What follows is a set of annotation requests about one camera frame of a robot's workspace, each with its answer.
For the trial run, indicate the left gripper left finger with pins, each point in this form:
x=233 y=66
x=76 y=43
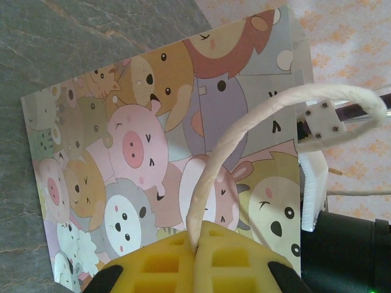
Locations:
x=159 y=268

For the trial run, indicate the animal print paper bag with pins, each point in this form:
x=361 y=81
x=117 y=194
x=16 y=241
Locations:
x=137 y=146

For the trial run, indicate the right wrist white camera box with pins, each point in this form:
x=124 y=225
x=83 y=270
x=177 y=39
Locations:
x=320 y=122

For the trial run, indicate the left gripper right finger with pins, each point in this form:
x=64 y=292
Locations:
x=238 y=265

